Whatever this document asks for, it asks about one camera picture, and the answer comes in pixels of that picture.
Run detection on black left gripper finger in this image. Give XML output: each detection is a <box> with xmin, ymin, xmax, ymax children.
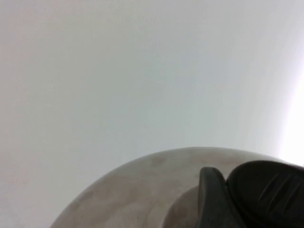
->
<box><xmin>196</xmin><ymin>167</ymin><xmax>253</xmax><ymax>228</ymax></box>

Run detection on steel lid with black knob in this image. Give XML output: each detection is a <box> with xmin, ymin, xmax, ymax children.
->
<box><xmin>48</xmin><ymin>146</ymin><xmax>304</xmax><ymax>228</ymax></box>

